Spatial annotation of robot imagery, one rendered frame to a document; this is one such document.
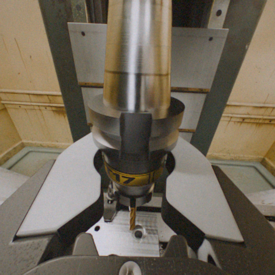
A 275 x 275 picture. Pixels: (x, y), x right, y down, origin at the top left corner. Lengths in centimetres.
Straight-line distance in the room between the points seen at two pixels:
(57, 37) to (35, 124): 84
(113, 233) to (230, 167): 114
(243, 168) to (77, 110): 129
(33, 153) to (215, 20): 143
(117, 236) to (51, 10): 67
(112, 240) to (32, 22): 108
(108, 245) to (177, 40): 57
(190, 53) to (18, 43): 97
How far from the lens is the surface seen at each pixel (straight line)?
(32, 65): 115
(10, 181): 106
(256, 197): 105
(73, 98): 66
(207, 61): 55
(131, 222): 19
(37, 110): 127
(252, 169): 146
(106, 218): 40
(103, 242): 39
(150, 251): 38
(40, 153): 143
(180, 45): 52
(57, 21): 64
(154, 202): 54
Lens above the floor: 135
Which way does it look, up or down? 32 degrees down
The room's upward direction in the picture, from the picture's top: 3 degrees clockwise
